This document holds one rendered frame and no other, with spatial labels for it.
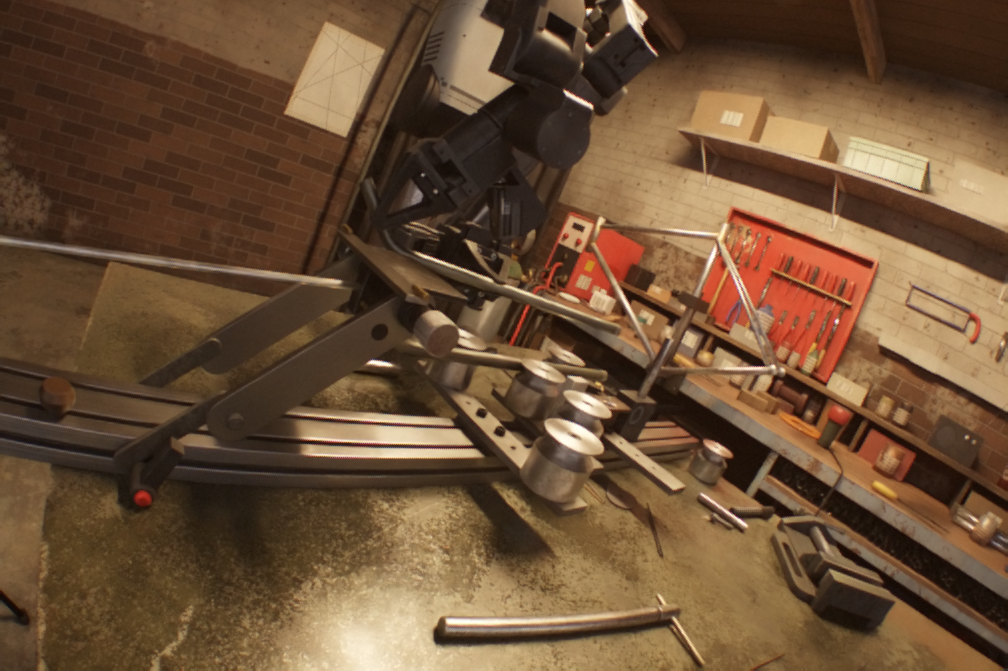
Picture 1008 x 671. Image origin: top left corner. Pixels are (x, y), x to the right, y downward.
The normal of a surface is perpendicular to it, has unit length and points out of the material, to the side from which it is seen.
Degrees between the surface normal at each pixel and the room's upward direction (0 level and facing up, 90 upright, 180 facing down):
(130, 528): 0
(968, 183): 90
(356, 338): 90
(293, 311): 90
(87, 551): 0
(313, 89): 90
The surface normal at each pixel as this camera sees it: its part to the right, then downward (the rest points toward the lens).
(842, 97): -0.72, -0.20
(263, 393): 0.57, 0.37
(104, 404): 0.40, -0.91
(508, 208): 0.33, 0.30
